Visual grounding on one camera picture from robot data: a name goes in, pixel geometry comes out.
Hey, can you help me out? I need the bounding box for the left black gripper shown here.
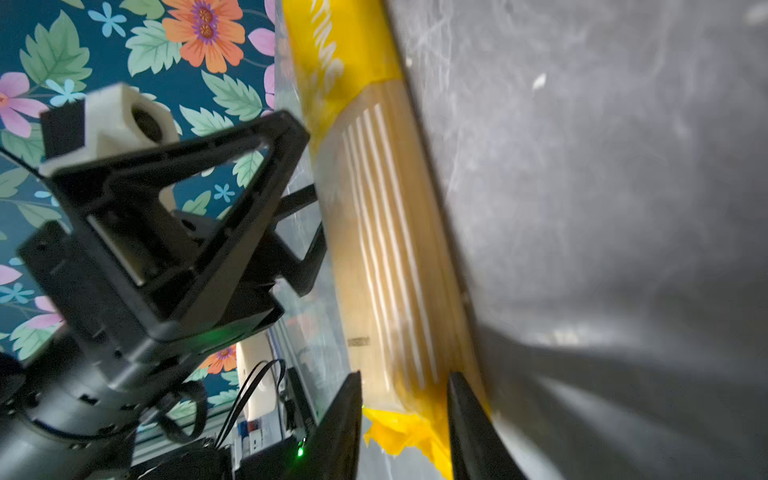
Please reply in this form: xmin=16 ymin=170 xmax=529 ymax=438
xmin=20 ymin=111 xmax=327 ymax=387

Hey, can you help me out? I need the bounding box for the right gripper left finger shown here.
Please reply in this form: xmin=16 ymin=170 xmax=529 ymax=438
xmin=282 ymin=372 xmax=363 ymax=480

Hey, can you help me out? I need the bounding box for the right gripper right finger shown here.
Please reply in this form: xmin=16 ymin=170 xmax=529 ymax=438
xmin=447 ymin=372 xmax=526 ymax=480

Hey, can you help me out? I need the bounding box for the yellow pasta bag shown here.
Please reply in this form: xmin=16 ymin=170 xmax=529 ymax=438
xmin=283 ymin=1 xmax=484 ymax=478

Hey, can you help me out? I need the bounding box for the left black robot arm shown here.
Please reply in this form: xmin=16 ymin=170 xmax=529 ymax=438
xmin=1 ymin=110 xmax=324 ymax=479

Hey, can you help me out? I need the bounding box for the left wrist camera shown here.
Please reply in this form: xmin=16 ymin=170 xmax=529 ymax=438
xmin=38 ymin=83 xmax=180 ymax=178

